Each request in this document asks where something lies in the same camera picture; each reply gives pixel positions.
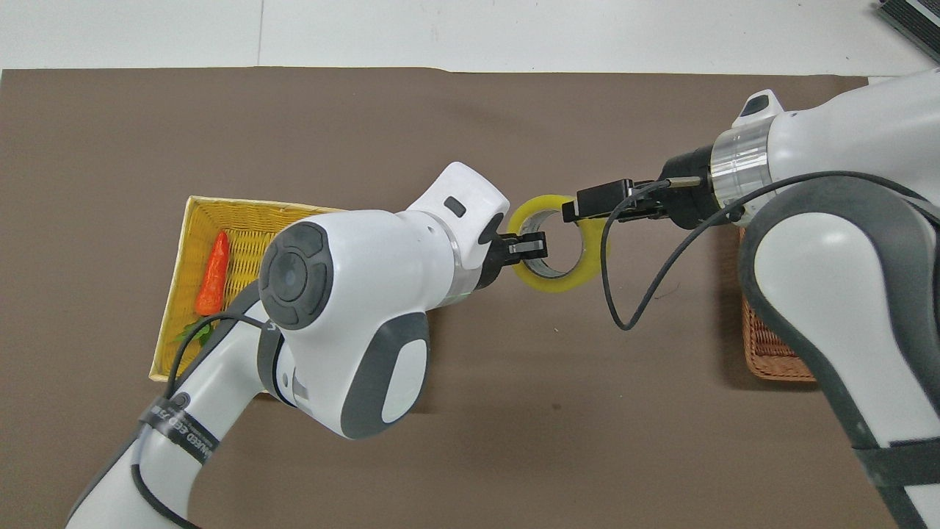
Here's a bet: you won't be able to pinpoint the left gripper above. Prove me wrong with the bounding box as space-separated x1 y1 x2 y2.
476 201 668 289

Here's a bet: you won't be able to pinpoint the yellow tape roll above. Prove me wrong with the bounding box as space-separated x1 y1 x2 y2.
508 192 612 294

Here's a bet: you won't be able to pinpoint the black cable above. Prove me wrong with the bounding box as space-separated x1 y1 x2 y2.
600 170 940 332
131 312 274 529

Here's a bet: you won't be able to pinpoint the yellow wicker basket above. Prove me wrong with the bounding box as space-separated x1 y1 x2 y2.
149 195 346 384

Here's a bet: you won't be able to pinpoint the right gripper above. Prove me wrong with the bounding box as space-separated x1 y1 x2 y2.
576 147 715 227

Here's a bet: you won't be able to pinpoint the orange toy carrot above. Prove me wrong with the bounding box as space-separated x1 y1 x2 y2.
176 229 231 348

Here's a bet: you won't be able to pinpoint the brown wicker basket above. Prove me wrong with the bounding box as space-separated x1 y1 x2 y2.
737 226 817 383

